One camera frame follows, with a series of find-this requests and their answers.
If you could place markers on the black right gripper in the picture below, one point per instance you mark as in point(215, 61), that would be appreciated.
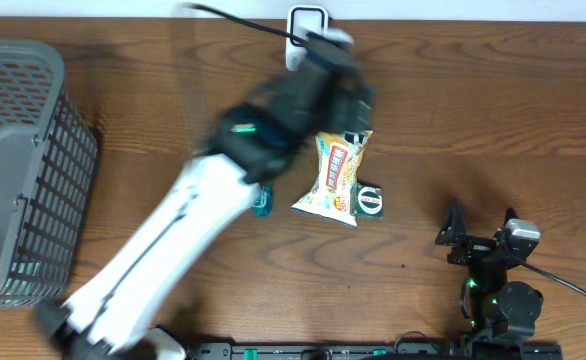
point(473, 247)

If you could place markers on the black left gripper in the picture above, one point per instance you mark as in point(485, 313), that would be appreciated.
point(362, 114)

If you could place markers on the yellow snack bag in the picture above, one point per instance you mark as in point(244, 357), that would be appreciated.
point(339, 157)

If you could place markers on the green ointment box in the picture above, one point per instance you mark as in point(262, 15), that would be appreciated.
point(367, 201)

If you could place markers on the teal plastic bottle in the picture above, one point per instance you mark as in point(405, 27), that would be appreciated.
point(263, 204)

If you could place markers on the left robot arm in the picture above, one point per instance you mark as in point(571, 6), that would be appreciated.
point(111, 316)

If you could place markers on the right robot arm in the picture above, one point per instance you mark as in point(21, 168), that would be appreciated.
point(502, 312)

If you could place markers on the white barcode scanner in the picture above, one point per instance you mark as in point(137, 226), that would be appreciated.
point(302, 21)

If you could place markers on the grey plastic mesh basket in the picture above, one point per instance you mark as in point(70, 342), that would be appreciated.
point(48, 163)

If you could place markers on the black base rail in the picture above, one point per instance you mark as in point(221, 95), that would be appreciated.
point(407, 349)

